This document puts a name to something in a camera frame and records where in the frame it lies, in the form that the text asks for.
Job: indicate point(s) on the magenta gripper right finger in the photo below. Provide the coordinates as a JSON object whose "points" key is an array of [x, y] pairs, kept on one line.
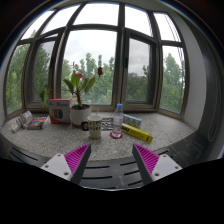
{"points": [[152, 166]]}

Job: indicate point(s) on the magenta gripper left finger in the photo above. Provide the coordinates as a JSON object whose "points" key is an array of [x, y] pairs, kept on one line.
{"points": [[70, 166]]}

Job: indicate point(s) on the clear plastic water bottle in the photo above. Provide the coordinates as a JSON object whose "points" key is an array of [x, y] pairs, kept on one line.
{"points": [[118, 119]]}

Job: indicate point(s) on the black slatted bench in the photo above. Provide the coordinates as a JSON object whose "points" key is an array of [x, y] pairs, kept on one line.
{"points": [[119, 173]]}

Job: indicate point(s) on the yellow long box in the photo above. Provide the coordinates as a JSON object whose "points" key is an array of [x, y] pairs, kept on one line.
{"points": [[136, 132]]}

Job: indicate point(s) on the red round coaster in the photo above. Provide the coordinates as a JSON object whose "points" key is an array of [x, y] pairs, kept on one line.
{"points": [[115, 135]]}

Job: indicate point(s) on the light blue box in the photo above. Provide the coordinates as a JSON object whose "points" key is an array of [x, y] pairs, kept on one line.
{"points": [[132, 121]]}

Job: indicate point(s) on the white flower pot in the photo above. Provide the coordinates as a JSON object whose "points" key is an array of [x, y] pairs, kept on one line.
{"points": [[80, 114]]}

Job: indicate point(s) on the black patterned mat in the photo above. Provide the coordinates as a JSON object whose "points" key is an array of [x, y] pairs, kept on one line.
{"points": [[107, 124]]}

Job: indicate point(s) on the colourful book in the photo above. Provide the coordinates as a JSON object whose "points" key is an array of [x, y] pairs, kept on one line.
{"points": [[37, 123]]}

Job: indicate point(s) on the red and white box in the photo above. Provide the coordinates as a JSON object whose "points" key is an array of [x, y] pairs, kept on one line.
{"points": [[60, 111]]}

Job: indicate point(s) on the white crumpled package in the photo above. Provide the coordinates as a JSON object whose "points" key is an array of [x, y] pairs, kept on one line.
{"points": [[22, 121]]}

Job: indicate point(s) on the small green plant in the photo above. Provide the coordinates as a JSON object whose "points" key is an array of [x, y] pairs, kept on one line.
{"points": [[44, 95]]}

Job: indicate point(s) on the anthurium plant with red flowers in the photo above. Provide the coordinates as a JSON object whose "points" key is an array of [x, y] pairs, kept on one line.
{"points": [[75, 83]]}

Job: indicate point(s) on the white mug with black handle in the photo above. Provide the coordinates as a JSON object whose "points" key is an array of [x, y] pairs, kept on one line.
{"points": [[93, 125]]}

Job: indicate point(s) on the window frame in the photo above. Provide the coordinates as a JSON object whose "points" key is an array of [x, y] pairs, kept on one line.
{"points": [[140, 50]]}

